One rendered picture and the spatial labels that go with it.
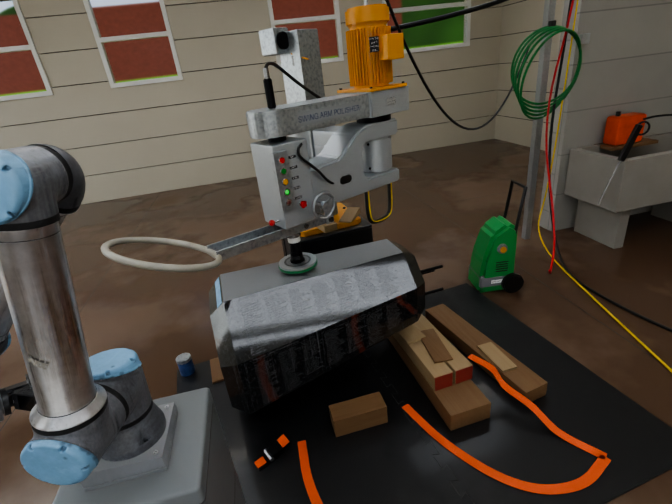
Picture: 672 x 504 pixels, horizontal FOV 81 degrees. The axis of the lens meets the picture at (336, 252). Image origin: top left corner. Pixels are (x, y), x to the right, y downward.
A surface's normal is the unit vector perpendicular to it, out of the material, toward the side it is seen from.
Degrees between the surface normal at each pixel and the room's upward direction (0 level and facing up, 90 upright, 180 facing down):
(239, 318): 45
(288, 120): 90
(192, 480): 0
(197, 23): 90
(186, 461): 0
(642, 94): 90
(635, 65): 90
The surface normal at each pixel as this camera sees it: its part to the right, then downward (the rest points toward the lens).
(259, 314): 0.18, -0.38
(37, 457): -0.01, 0.45
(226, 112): 0.22, 0.40
